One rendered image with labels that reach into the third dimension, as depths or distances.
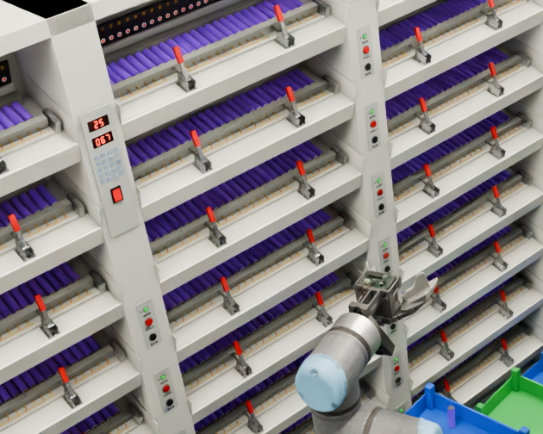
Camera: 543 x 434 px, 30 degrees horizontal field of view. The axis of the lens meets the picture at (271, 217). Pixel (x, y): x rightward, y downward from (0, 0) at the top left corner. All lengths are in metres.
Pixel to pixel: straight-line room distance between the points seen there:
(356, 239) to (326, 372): 0.93
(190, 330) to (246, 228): 0.27
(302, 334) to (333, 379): 0.91
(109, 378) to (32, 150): 0.58
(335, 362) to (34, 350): 0.69
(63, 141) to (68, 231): 0.19
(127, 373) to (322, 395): 0.69
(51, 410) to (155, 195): 0.52
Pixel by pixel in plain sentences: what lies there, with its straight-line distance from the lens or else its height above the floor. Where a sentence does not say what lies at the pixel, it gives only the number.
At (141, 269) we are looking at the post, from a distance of 2.15.
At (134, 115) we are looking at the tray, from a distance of 2.03.
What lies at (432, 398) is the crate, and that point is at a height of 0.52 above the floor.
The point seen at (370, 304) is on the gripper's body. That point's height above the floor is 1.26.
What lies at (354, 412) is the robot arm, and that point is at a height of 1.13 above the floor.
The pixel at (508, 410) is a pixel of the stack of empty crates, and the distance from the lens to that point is 2.94.
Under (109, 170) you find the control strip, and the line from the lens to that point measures 2.02.
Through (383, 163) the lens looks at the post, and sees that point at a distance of 2.52.
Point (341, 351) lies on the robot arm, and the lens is 1.71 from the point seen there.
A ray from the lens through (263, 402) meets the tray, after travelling 2.68.
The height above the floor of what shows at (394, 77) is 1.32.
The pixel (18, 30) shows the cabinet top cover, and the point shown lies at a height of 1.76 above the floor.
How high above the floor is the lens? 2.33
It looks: 31 degrees down
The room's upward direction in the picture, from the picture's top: 9 degrees counter-clockwise
